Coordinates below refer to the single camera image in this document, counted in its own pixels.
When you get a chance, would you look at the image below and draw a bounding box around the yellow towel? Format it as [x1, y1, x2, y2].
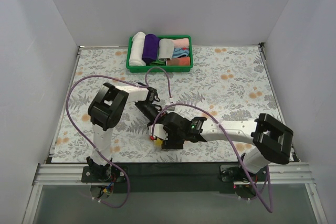
[153, 138, 163, 148]

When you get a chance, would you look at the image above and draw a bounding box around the grey towel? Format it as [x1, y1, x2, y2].
[158, 38, 174, 62]

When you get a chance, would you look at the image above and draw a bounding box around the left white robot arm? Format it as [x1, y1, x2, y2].
[87, 83, 162, 182]

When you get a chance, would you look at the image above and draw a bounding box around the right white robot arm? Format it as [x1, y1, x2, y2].
[152, 112, 293, 175]

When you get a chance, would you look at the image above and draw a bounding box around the green plastic tray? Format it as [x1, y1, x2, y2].
[125, 34, 195, 73]

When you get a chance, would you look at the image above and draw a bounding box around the green rolled towel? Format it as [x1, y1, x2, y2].
[150, 60, 166, 67]

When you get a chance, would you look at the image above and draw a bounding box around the white rolled towel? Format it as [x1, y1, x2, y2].
[129, 31, 146, 66]

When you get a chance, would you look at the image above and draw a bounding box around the brown rolled towel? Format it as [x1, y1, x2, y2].
[166, 57, 191, 66]

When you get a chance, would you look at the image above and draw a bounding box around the blue patterned rolled towel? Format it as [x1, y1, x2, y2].
[172, 47, 190, 59]

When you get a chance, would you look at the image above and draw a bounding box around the purple rolled towel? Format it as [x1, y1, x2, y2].
[142, 34, 160, 65]

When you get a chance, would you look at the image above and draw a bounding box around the floral table mat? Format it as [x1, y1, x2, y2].
[50, 47, 281, 163]

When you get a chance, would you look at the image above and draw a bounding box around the pink rolled towel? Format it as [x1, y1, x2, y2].
[172, 38, 190, 48]

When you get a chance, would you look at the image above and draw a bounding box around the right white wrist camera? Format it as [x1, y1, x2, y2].
[149, 124, 168, 140]

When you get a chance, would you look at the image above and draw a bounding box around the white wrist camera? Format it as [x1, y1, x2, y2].
[149, 124, 168, 140]
[165, 104, 175, 111]

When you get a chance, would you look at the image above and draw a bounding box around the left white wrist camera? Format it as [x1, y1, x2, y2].
[165, 104, 175, 111]

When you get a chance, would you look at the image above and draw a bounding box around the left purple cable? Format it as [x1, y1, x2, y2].
[65, 67, 174, 208]

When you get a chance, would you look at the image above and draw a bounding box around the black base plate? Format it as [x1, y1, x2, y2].
[81, 162, 270, 195]

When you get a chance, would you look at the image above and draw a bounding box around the aluminium frame rail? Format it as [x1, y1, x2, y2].
[23, 162, 328, 223]

